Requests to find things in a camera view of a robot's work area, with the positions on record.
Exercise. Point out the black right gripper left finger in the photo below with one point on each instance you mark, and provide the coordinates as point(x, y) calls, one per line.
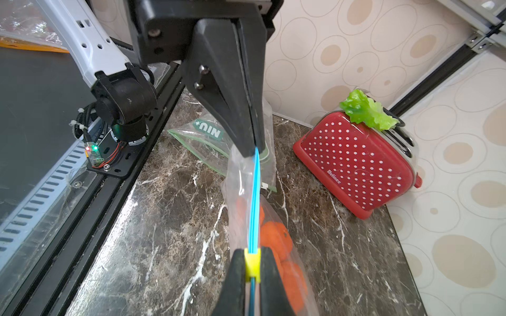
point(231, 300)

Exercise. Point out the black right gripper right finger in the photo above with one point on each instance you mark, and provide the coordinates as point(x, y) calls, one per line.
point(273, 297)

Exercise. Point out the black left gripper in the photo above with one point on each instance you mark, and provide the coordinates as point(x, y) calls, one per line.
point(199, 33)

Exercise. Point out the blue-seal zip-top bag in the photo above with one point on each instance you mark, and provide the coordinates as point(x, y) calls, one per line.
point(253, 224)

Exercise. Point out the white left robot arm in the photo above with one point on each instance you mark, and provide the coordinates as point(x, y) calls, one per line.
point(123, 95)

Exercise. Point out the yellow-seal plastic bag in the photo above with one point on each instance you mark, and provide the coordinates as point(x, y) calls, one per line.
point(23, 27)

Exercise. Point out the green plastic lettuce leaf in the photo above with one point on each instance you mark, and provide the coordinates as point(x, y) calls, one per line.
point(362, 109)

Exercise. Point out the red polka-dot toaster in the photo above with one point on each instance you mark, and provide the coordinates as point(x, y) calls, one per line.
point(362, 167)

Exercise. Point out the aluminium left side bar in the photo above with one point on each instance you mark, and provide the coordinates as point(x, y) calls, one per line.
point(487, 18)

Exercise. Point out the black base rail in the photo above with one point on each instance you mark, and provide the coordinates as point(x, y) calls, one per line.
point(51, 200)

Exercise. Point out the black left corner post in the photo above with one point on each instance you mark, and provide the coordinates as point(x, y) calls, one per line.
point(448, 68)

